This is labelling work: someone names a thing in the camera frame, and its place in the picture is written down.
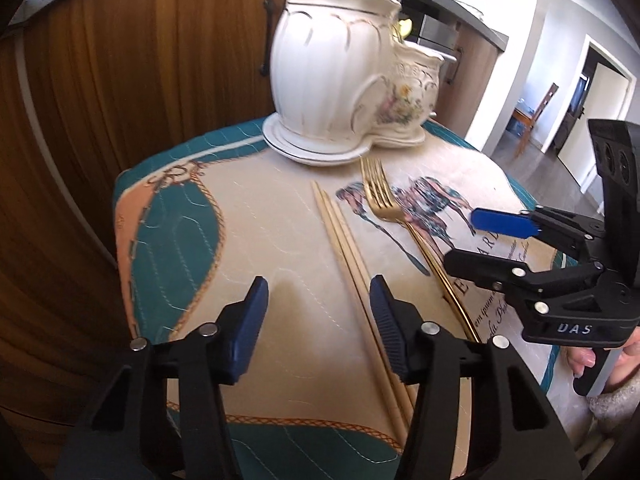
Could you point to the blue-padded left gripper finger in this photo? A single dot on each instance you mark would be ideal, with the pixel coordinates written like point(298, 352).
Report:
point(160, 415)

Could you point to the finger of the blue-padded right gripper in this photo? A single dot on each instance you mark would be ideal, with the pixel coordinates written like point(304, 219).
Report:
point(514, 434)

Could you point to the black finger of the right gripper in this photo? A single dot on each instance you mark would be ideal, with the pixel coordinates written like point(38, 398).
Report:
point(516, 278)

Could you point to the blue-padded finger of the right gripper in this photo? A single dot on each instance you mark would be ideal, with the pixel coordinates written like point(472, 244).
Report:
point(494, 221)

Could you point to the person's right hand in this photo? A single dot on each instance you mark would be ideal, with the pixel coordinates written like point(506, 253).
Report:
point(626, 365)

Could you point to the wooden chair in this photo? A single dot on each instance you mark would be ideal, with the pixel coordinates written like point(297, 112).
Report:
point(529, 120)

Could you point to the wooden chopstick far left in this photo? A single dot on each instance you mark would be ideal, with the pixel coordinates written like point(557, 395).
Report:
point(359, 294)

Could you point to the gold metal fork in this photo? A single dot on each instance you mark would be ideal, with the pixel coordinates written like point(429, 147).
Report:
point(384, 205)

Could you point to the patterned teal beige cloth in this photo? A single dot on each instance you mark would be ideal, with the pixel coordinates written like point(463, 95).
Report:
point(196, 224)

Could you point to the stainless steel oven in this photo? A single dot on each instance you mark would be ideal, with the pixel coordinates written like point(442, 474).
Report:
point(438, 36)

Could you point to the white ceramic utensil holder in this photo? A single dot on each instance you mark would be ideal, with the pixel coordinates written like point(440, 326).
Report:
point(340, 73)

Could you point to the yellow green plastic spoon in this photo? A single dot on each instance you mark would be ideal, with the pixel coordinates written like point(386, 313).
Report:
point(404, 28)

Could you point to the white ceramic saucer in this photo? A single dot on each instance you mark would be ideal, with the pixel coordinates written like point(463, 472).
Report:
point(284, 142)

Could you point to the wooden cabinet doors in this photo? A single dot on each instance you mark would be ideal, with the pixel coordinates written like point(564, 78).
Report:
point(89, 88)

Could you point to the black cabinet handle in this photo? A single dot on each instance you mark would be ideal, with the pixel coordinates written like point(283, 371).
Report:
point(269, 7)

